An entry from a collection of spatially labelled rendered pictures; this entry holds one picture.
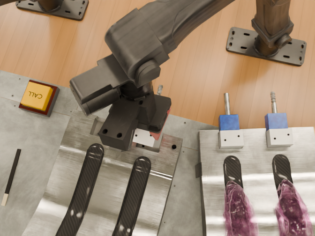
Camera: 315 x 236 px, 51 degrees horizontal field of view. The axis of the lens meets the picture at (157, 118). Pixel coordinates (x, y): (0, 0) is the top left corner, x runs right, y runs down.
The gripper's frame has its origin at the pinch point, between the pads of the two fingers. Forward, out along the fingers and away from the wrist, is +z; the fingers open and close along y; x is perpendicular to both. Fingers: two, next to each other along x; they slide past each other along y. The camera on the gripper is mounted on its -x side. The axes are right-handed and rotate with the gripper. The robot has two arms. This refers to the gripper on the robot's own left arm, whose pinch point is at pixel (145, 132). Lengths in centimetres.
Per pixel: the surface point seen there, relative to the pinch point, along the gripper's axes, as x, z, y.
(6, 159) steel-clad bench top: -9.9, 13.2, -35.3
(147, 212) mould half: -12.1, 11.5, 3.7
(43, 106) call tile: 3.4, 6.0, -29.4
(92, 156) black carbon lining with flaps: -5.5, 6.7, -11.5
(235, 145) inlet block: 6.7, 7.3, 17.7
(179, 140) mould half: 3.5, 5.6, 6.0
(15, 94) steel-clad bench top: 5.4, 7.1, -40.0
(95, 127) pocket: 1.4, 5.8, -13.9
